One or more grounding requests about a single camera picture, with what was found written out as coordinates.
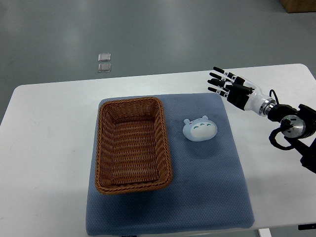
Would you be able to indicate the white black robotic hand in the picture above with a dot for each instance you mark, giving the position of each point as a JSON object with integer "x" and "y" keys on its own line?
{"x": 242, "y": 93}

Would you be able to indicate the blue plush toy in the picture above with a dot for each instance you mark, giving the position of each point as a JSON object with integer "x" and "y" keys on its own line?
{"x": 200, "y": 129}

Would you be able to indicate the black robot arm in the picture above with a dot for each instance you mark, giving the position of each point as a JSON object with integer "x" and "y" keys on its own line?
{"x": 294, "y": 124}

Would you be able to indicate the brown wicker basket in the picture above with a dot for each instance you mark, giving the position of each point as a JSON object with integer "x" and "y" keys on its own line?
{"x": 132, "y": 149}

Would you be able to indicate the blue fabric mat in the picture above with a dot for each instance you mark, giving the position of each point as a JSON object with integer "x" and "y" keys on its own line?
{"x": 208, "y": 190}

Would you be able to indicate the upper clear floor plate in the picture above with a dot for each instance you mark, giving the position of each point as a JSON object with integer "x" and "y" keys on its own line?
{"x": 103, "y": 57}

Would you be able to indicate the white table leg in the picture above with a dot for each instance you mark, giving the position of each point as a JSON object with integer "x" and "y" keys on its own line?
{"x": 264, "y": 232}

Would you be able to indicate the black table bracket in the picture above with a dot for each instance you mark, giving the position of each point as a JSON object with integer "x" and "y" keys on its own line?
{"x": 307, "y": 227}

